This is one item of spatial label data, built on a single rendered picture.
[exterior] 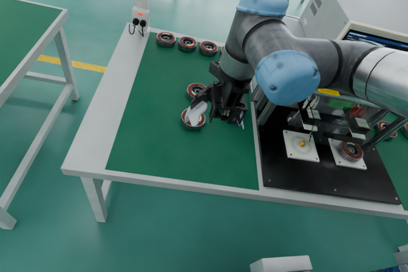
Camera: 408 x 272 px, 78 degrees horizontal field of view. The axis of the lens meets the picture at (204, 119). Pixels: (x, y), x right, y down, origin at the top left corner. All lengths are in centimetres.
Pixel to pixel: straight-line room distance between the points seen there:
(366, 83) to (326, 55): 6
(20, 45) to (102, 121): 62
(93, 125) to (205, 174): 51
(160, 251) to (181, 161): 77
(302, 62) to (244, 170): 80
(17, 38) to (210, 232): 154
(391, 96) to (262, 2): 21
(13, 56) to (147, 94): 65
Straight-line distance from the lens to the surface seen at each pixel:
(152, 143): 107
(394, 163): 162
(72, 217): 178
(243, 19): 42
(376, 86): 39
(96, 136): 111
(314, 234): 206
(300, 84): 35
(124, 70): 136
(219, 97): 53
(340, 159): 135
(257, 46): 38
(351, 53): 43
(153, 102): 121
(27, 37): 162
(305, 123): 121
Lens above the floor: 165
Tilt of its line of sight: 49 degrees down
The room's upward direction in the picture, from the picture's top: 19 degrees clockwise
